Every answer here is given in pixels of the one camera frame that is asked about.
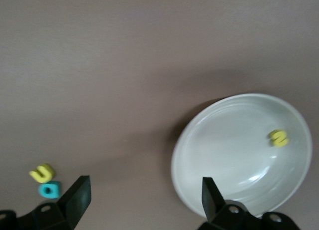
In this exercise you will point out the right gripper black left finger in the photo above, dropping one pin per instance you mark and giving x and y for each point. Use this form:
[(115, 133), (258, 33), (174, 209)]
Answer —
[(77, 200)]

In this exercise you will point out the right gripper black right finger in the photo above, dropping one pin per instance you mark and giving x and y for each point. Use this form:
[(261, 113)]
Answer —
[(211, 205)]

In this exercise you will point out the teal foam letter b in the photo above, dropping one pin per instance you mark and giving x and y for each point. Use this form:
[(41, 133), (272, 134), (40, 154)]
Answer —
[(51, 190)]

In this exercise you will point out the yellow foam letter u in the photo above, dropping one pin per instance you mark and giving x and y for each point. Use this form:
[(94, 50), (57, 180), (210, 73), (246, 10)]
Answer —
[(41, 175)]

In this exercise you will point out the yellow foam letter n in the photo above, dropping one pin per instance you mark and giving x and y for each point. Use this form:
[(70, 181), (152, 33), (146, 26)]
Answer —
[(279, 139)]

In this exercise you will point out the beige brown plate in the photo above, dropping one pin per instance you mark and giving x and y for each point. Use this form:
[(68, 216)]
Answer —
[(236, 152)]

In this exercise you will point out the brown paper table cover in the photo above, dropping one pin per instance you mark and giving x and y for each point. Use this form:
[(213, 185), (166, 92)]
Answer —
[(124, 65)]

